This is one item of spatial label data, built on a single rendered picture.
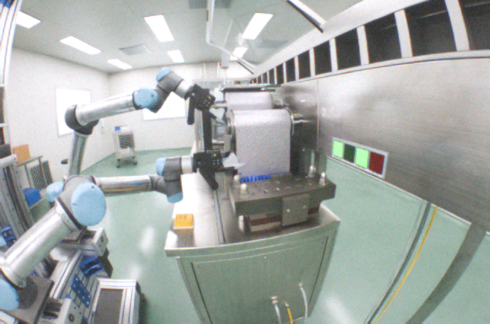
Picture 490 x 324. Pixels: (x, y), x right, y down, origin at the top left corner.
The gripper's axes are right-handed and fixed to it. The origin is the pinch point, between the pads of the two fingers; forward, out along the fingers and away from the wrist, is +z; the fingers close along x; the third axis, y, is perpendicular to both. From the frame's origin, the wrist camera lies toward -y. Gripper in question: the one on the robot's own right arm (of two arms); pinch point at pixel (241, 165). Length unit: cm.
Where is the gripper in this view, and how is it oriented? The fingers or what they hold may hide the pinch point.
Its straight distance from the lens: 81.1
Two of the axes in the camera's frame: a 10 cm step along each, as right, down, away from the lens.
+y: -0.4, -9.8, -1.8
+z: 9.8, -0.7, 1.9
